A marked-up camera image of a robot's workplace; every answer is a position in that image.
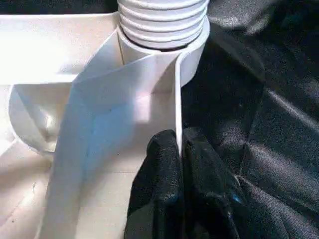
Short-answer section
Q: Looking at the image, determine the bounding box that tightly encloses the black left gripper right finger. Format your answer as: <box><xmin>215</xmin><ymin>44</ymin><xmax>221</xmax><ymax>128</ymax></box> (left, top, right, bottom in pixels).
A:
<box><xmin>181</xmin><ymin>126</ymin><xmax>252</xmax><ymax>239</ymax></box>

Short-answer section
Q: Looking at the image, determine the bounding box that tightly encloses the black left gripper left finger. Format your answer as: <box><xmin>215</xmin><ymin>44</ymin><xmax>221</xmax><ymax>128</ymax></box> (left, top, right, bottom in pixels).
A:
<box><xmin>125</xmin><ymin>129</ymin><xmax>184</xmax><ymax>239</ymax></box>

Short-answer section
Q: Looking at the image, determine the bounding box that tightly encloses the white plastic table top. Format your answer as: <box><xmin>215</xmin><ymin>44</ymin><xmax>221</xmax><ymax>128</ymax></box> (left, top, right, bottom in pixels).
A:
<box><xmin>0</xmin><ymin>12</ymin><xmax>211</xmax><ymax>239</ymax></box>

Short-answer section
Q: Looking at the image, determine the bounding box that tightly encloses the white plastic table leg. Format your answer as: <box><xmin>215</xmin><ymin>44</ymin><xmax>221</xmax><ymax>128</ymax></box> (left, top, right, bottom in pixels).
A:
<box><xmin>117</xmin><ymin>0</ymin><xmax>210</xmax><ymax>51</ymax></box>

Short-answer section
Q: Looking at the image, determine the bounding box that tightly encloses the black mat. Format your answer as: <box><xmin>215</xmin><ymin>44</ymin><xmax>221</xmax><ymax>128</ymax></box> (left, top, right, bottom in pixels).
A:
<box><xmin>0</xmin><ymin>0</ymin><xmax>319</xmax><ymax>239</ymax></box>

